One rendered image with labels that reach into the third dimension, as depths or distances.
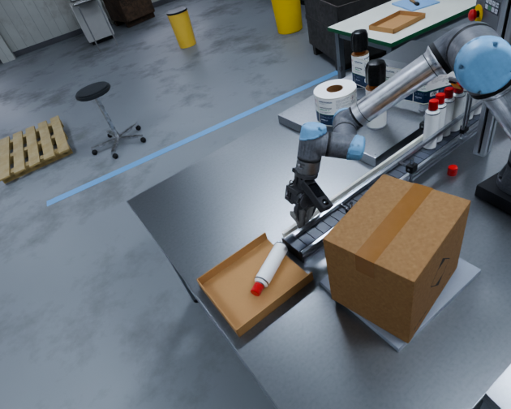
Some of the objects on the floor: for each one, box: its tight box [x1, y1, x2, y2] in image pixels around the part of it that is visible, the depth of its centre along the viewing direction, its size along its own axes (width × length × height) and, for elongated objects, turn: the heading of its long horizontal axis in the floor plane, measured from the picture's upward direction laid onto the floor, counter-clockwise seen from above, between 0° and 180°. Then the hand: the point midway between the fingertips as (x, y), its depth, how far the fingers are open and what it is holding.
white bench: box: [328, 0, 511, 79], centre depth 329 cm, size 190×75×80 cm, turn 132°
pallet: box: [0, 115, 73, 183], centre depth 448 cm, size 125×82×11 cm, turn 42°
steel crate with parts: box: [103, 0, 155, 28], centre depth 886 cm, size 99×115×70 cm
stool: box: [75, 81, 146, 159], centre depth 392 cm, size 60×63×67 cm
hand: (302, 227), depth 125 cm, fingers closed
